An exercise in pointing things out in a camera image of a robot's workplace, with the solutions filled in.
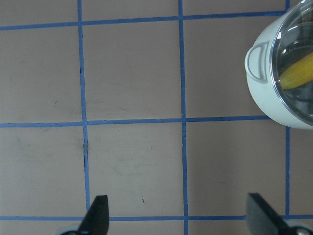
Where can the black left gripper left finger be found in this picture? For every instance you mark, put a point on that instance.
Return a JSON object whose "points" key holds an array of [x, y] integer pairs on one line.
{"points": [[96, 221]]}

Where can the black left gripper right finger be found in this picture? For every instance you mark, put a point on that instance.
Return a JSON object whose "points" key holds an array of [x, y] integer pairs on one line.
{"points": [[262, 219]]}

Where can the yellow corn cob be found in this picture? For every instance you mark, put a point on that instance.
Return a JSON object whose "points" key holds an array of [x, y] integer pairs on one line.
{"points": [[298, 74]]}

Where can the glass pot lid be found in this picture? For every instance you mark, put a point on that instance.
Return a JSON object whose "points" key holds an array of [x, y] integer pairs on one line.
{"points": [[294, 40]]}

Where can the pale green cooking pot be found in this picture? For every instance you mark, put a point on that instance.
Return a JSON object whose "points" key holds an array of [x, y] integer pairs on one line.
{"points": [[260, 79]]}

